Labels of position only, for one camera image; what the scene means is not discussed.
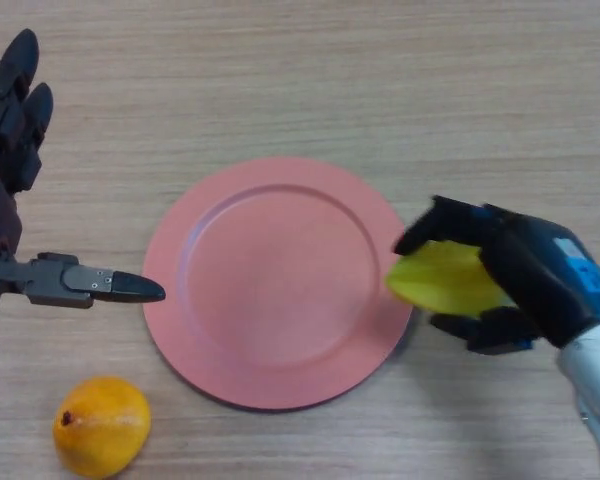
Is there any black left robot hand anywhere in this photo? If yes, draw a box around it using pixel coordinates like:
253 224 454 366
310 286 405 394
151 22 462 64
0 28 167 319

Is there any yellow starfruit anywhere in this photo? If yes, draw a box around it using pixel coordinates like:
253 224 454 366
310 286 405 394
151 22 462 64
384 239 519 320

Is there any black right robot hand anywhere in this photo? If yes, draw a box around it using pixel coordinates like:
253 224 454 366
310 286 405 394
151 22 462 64
392 195 600 356

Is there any orange pear-shaped fruit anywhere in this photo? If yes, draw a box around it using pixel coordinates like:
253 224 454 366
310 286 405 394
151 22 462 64
52 375 153 479

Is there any pink round plate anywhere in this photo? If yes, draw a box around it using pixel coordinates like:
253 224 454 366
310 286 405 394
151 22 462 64
142 157 415 412

